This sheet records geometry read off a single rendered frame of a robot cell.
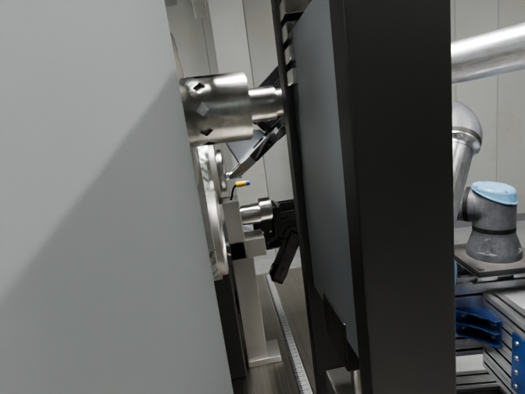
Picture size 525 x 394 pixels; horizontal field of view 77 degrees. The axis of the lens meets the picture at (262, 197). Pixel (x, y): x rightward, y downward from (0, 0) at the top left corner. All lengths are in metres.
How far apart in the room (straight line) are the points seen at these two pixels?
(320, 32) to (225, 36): 3.12
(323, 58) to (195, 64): 3.41
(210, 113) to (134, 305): 0.16
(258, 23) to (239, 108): 3.32
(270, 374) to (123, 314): 0.41
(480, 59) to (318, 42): 0.51
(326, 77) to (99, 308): 0.22
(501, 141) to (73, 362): 4.09
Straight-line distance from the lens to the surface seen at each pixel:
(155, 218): 0.24
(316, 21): 0.22
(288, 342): 0.70
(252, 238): 0.55
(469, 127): 0.84
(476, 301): 1.27
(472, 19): 4.07
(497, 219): 1.22
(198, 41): 3.64
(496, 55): 0.71
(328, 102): 0.21
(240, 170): 0.54
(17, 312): 0.29
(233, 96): 0.30
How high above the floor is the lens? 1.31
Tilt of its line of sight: 12 degrees down
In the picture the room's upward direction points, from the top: 8 degrees counter-clockwise
